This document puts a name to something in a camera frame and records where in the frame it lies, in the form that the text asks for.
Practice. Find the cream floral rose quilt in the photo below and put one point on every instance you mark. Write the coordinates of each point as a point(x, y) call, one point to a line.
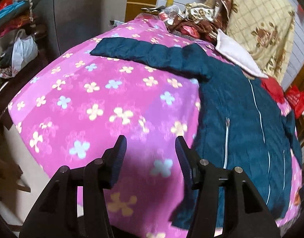
point(265, 28)

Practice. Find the grey refrigerator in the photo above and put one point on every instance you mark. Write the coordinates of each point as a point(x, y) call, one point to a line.
point(68, 23)

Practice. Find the red packaged item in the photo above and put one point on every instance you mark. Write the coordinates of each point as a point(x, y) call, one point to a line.
point(189, 31)

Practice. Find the brown floral crumpled bedding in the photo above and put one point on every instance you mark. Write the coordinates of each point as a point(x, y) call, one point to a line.
point(206, 18)

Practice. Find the pink floral bed quilt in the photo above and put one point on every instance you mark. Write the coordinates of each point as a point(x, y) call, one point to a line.
point(78, 105)

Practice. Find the white plastic bag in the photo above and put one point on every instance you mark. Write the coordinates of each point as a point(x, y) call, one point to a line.
point(24, 51)

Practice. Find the red shopping bag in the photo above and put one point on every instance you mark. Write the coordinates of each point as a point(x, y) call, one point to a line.
point(295, 98)

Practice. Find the white pillow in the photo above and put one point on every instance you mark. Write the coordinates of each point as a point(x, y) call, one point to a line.
point(234, 52)

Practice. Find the dark blue puffer jacket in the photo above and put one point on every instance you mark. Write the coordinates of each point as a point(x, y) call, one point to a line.
point(239, 123)

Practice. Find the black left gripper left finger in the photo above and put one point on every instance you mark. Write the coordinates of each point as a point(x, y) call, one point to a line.
point(54, 213)

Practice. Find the red ruffled cushion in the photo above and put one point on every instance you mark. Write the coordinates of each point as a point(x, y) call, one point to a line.
point(274, 89)

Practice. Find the wooden chair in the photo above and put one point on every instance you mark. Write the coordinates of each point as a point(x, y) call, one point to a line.
point(300, 130)

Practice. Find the cluttered clothes shelf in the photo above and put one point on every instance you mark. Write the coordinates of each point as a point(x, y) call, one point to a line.
point(16, 15)

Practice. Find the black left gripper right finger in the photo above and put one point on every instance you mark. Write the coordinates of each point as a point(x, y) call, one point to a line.
point(245, 212)

